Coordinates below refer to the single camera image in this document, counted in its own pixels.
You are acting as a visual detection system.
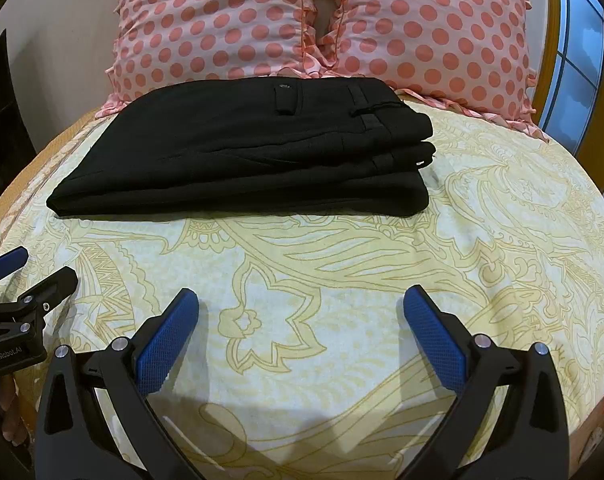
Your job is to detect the wooden framed glass door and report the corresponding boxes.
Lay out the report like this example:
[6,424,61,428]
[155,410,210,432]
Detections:
[529,0,604,197]

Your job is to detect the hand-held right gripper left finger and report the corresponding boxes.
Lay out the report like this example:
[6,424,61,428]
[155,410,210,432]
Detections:
[33,288,208,480]

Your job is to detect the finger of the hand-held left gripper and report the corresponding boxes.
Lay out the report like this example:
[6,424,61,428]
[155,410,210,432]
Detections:
[0,246,29,284]
[0,266,79,338]

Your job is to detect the pink polka dot ruffled pillow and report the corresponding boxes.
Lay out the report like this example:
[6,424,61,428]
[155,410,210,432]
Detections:
[307,0,551,144]
[104,0,344,112]

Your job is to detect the black pants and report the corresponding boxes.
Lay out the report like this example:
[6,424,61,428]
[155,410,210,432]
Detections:
[45,77,437,219]

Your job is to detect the bed with yellow patterned sheet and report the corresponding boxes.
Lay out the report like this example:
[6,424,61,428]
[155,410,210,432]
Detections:
[0,86,604,480]

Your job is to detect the dark wooden cabinet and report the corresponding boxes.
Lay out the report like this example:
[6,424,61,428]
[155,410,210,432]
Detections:
[0,27,38,187]

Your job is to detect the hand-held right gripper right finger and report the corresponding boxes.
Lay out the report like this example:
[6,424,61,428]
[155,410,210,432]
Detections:
[403,285,570,480]

